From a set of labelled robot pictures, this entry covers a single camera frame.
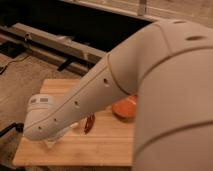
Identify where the black handle at left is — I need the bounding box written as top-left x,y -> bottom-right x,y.
0,123 -> 24,138

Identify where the white ceramic cup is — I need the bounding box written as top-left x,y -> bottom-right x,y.
44,136 -> 61,148

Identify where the red chili pepper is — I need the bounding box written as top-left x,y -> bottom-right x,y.
84,115 -> 95,134

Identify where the black cable on floor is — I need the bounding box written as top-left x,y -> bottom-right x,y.
0,54 -> 30,75

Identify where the orange ceramic bowl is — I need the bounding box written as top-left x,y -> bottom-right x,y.
112,95 -> 137,119

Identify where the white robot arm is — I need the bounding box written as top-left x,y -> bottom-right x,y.
24,19 -> 213,171

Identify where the long metal beam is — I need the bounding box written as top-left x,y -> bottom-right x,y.
0,23 -> 106,75

